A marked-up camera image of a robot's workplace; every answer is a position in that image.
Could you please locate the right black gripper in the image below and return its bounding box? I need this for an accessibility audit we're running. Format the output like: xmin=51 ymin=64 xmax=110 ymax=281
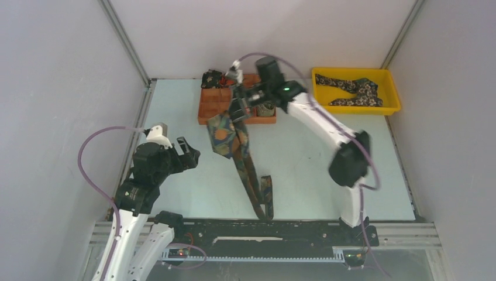
xmin=222 ymin=83 xmax=271 ymax=128

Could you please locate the green orange patterned tie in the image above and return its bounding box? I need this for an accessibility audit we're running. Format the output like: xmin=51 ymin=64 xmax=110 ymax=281
xmin=206 ymin=111 xmax=274 ymax=221

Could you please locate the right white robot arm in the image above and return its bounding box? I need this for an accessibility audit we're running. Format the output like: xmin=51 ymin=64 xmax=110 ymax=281
xmin=225 ymin=54 xmax=381 ymax=248

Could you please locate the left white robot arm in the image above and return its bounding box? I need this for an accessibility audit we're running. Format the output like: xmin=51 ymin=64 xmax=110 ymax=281
xmin=93 ymin=137 xmax=201 ymax=280

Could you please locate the orange compartment tray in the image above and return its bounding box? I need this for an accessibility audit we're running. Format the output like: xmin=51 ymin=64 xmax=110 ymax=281
xmin=197 ymin=88 xmax=277 ymax=125

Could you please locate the rolled olive green tie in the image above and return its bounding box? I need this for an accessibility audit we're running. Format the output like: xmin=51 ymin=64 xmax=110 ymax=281
xmin=257 ymin=101 xmax=275 ymax=117

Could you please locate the rolled red black tie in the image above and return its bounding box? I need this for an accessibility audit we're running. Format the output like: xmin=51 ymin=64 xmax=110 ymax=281
xmin=219 ymin=73 xmax=237 ymax=88

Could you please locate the rolled black floral tie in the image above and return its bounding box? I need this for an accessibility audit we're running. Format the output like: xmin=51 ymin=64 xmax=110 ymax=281
xmin=201 ymin=69 xmax=223 ymax=89

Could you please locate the dark floral tie in bin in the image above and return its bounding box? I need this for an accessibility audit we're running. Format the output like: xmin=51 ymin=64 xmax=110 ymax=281
xmin=315 ymin=74 xmax=384 ymax=107

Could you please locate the yellow plastic bin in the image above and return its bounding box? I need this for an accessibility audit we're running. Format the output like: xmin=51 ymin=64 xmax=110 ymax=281
xmin=312 ymin=67 xmax=401 ymax=116

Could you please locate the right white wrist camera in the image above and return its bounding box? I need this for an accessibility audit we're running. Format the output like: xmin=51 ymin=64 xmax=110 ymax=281
xmin=225 ymin=66 xmax=244 ymax=84

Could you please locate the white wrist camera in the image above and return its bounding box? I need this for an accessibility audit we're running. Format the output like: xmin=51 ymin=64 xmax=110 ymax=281
xmin=225 ymin=66 xmax=244 ymax=84
xmin=144 ymin=122 xmax=173 ymax=149

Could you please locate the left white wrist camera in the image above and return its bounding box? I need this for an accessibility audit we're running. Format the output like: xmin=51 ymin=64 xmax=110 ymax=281
xmin=144 ymin=122 xmax=173 ymax=149

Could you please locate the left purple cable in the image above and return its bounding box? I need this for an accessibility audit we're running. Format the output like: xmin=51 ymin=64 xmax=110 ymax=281
xmin=77 ymin=125 xmax=148 ymax=281

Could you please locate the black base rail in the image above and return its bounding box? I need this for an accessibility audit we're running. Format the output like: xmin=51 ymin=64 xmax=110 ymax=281
xmin=163 ymin=219 xmax=380 ymax=262

